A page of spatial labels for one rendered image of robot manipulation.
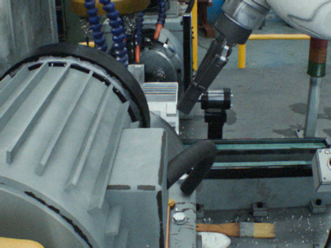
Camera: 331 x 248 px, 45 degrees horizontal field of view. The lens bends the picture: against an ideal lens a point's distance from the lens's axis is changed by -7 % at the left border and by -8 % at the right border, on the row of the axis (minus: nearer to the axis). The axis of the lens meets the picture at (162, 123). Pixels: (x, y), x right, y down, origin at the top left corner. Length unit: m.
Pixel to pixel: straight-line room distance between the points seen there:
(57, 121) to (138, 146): 0.07
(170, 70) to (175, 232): 0.77
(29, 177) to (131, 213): 0.09
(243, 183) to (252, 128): 0.45
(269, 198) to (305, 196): 0.10
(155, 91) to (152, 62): 0.23
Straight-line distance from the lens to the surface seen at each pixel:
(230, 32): 0.86
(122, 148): 0.34
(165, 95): 0.96
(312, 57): 1.32
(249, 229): 1.03
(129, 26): 0.90
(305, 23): 0.70
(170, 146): 0.73
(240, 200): 1.08
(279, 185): 1.07
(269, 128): 1.48
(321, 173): 0.80
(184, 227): 0.49
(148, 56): 1.19
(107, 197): 0.30
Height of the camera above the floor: 1.49
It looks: 27 degrees down
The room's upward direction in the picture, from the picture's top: 2 degrees counter-clockwise
